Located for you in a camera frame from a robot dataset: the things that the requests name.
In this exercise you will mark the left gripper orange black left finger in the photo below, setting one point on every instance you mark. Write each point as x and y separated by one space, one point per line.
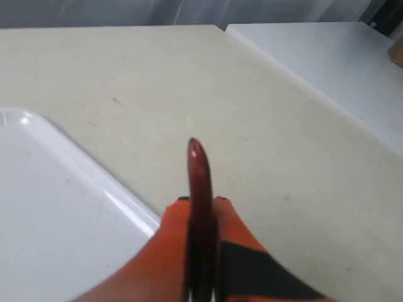
157 272

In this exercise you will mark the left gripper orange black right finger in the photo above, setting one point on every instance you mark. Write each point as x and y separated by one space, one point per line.
245 269

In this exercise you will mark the dark brown wooden spoon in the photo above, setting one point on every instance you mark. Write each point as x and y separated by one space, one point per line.
202 236

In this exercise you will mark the white rectangular plastic tray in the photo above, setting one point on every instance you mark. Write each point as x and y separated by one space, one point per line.
66 223

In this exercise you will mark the brown cardboard box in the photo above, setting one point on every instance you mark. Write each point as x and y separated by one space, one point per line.
396 53

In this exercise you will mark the white backdrop cloth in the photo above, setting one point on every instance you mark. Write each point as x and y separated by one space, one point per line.
40 14

